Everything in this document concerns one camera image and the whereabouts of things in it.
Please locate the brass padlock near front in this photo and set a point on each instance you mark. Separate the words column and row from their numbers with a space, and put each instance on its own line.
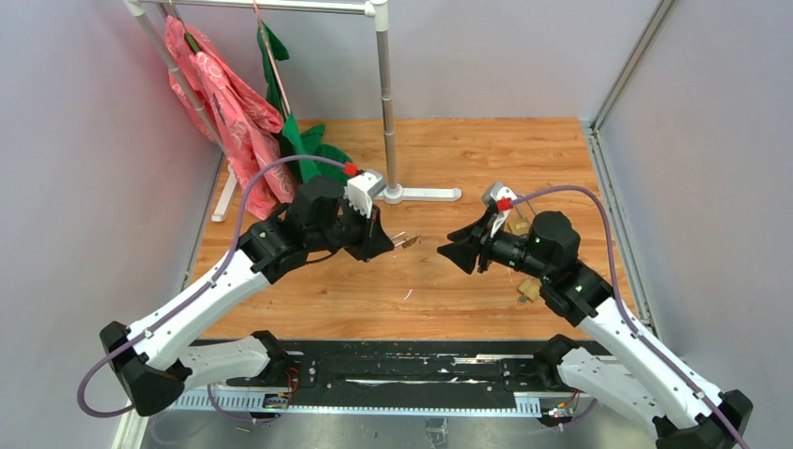
column 529, row 290

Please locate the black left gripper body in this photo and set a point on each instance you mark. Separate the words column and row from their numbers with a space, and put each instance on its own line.
column 351, row 231

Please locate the white metal clothes rack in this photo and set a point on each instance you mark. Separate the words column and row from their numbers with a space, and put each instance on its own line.
column 394, row 193

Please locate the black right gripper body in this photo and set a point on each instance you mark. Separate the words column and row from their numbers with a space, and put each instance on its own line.
column 505, row 248

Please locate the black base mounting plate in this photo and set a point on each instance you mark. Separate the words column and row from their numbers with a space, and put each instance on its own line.
column 413, row 373

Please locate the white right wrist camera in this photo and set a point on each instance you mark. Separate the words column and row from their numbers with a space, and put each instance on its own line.
column 498, row 200

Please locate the slotted grey cable duct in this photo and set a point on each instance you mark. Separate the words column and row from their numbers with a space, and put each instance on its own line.
column 241, row 402

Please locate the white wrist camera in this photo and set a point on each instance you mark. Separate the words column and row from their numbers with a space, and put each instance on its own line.
column 361, row 191
column 498, row 200

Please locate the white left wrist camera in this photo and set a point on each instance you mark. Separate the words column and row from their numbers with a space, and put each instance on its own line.
column 361, row 191

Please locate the small brass padlock with key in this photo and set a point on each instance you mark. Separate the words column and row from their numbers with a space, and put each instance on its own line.
column 403, row 241

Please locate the pink patterned garment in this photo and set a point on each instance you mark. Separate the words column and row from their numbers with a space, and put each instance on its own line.
column 249, row 126

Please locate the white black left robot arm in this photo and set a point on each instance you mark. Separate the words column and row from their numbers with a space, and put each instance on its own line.
column 155, row 358

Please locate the brass padlock near back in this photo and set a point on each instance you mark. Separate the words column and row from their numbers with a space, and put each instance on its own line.
column 521, row 219

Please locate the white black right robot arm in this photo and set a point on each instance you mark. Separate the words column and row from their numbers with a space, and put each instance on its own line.
column 651, row 387

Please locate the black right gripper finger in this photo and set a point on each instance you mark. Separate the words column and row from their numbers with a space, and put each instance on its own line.
column 478, row 228
column 465, row 255

